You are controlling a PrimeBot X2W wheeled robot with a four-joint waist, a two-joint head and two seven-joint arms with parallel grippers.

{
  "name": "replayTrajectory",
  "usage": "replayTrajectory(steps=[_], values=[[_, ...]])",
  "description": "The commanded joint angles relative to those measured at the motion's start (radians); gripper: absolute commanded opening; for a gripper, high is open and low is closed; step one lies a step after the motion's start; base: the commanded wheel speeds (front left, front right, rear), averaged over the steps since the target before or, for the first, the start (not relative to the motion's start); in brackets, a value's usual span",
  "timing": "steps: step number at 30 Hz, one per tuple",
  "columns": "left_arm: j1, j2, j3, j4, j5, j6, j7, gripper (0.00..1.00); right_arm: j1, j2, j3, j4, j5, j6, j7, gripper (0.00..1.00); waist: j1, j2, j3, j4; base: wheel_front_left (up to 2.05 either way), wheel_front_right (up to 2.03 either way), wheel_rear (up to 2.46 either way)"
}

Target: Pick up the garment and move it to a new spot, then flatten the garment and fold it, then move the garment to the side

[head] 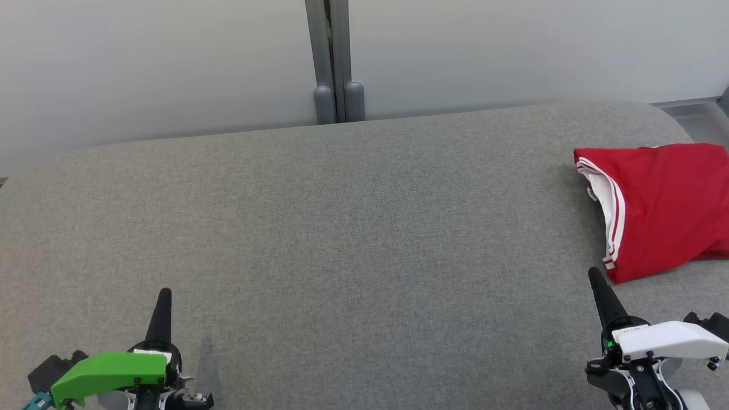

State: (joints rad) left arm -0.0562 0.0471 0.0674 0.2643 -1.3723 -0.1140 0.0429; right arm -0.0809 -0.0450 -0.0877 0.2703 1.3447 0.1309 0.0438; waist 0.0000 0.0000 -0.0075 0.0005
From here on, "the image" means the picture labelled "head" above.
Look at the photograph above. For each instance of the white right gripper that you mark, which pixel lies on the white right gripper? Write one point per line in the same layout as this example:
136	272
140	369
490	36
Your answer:
666	341

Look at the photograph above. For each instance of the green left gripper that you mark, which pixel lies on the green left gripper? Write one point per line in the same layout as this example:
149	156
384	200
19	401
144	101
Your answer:
108	370

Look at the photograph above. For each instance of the red Bulls 23 jersey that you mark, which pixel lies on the red Bulls 23 jersey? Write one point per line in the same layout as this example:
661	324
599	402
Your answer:
666	210

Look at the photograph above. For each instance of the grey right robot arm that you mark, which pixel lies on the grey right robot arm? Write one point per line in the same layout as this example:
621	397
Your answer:
643	390

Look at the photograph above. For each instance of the grey fabric sofa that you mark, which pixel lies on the grey fabric sofa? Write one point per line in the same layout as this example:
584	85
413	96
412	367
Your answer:
342	239

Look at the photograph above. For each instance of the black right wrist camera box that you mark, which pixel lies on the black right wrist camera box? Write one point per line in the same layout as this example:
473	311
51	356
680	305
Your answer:
715	322

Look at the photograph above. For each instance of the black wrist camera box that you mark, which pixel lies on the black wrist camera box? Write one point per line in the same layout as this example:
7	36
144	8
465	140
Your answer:
715	322
48	367

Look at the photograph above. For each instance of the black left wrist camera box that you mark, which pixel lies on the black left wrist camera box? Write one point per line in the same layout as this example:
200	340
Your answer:
48	367

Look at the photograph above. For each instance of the grey metal frame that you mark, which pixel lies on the grey metal frame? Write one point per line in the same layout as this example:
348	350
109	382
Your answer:
689	102

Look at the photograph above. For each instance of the grey partition post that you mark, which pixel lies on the grey partition post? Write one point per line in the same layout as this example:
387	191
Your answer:
316	34
342	34

